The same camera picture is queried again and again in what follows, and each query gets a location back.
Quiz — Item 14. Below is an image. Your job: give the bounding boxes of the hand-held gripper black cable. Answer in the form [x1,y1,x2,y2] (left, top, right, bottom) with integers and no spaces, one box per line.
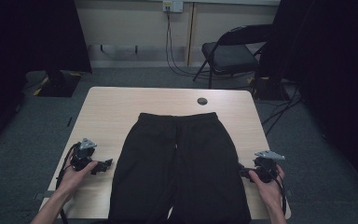
[55,142,82,224]
[259,158,288,217]

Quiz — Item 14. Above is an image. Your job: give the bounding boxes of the black socket cable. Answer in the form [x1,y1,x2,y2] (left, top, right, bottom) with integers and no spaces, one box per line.
[164,8,213,79]

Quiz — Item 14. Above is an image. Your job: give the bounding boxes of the white wall socket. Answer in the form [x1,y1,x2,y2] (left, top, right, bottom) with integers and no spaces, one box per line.
[162,0,185,14]

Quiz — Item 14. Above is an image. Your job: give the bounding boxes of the black folding chair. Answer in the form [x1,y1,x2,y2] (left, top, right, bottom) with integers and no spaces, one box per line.
[193,24,273,90]

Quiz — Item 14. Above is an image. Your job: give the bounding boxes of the black curtain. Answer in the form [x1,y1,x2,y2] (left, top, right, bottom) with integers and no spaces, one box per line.
[256,0,358,189]
[0,0,93,157]

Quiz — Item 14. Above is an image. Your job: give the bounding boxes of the person's right hand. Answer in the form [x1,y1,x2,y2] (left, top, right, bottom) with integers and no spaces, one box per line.
[248,164,286,216]

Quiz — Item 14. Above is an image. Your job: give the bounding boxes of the person's left hand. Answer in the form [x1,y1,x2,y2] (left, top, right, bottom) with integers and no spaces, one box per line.
[55,160,99,198]

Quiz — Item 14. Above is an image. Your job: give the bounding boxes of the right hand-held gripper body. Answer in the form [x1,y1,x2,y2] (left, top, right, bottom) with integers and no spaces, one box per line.
[253,150,286,184]

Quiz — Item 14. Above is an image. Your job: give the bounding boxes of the black floor cables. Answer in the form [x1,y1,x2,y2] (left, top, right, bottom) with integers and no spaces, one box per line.
[260,77,304,136]

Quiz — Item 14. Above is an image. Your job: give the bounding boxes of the black pants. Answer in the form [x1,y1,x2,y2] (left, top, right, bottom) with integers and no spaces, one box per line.
[107,111,252,224]

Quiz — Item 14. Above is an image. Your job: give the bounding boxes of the right hand-held gripper black cable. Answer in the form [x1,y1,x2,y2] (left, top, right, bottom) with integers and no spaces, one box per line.
[259,158,288,217]

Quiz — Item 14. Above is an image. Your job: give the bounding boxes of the left hand-held gripper black cable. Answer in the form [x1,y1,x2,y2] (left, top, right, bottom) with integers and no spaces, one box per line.
[55,142,82,224]

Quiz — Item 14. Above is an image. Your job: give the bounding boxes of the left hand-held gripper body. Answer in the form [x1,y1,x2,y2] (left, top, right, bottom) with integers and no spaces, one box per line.
[69,137,99,173]

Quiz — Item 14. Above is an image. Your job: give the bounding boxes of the black stand base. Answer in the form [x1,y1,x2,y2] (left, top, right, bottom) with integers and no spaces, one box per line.
[36,69,84,98]
[251,76,291,102]

